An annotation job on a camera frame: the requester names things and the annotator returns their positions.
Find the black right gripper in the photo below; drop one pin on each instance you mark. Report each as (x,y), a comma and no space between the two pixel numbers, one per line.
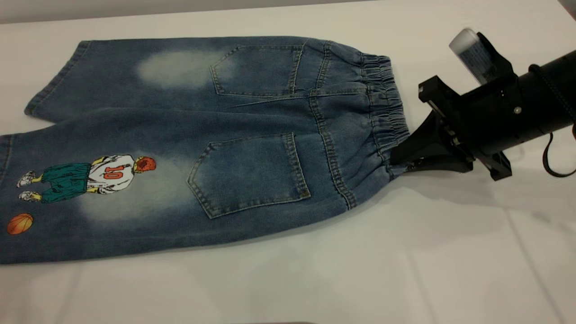
(486,117)

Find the blue denim jeans cartoon print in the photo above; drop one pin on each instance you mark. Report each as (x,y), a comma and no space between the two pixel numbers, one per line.
(180,126)

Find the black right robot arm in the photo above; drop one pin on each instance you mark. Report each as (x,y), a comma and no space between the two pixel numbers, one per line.
(535,121)

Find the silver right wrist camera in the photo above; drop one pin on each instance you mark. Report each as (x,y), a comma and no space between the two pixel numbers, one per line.
(472,56)

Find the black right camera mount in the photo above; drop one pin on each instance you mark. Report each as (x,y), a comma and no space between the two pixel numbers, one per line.
(500,63)

